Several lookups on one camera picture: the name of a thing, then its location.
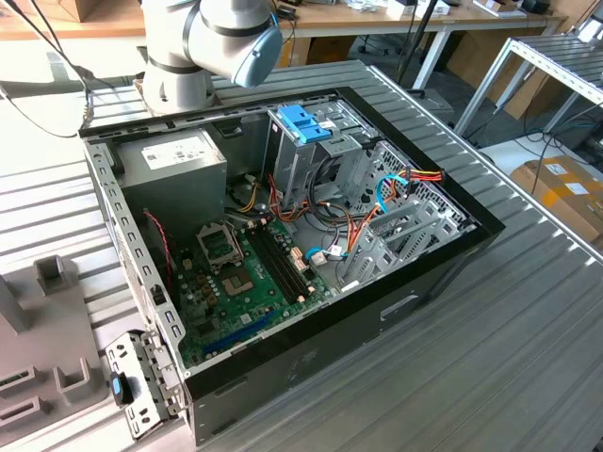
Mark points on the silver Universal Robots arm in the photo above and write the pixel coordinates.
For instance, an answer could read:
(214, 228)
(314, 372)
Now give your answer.
(174, 80)

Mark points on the metal disk bay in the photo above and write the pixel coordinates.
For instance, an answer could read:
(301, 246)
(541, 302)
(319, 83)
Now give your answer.
(372, 247)

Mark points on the black RAM slot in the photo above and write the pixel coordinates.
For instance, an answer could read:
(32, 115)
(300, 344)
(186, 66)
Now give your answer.
(288, 260)
(272, 267)
(277, 264)
(282, 262)

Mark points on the metal drive cage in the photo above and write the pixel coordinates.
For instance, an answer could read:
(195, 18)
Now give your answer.
(292, 165)

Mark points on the CPU socket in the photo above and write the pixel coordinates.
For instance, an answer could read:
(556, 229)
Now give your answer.
(238, 282)

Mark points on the blue plastic drive latch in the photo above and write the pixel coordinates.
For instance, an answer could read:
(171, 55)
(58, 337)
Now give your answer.
(301, 123)

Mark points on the green motherboard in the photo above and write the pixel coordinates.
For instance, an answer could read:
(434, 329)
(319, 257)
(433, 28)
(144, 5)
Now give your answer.
(235, 313)

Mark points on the blue expansion slot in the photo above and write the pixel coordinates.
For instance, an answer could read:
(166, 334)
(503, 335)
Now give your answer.
(240, 332)

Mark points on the grey power supply unit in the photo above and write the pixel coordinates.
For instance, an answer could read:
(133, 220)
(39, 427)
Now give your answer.
(174, 188)

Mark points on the black open PC case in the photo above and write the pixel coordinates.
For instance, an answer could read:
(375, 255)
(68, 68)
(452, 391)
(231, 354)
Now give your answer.
(330, 358)

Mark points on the cardboard box under desk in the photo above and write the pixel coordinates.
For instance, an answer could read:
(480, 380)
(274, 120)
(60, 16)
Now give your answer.
(330, 49)

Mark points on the black tripod stand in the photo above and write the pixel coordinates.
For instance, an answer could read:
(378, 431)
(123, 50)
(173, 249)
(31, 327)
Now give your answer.
(416, 42)

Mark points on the long wooden desk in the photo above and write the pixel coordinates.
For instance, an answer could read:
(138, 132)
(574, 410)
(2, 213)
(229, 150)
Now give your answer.
(377, 21)

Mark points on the large brown cardboard boxes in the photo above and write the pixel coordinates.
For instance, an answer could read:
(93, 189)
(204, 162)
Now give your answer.
(471, 61)

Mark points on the cardboard box with labels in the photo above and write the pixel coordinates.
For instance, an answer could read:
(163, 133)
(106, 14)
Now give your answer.
(556, 198)

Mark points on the grey parts rack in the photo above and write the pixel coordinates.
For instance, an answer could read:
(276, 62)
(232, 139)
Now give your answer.
(47, 329)

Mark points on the hinged metal slot bracket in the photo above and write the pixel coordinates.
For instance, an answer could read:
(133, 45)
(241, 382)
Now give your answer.
(160, 362)

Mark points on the metal slat shelf frame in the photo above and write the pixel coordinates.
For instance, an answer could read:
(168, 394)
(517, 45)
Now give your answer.
(556, 52)

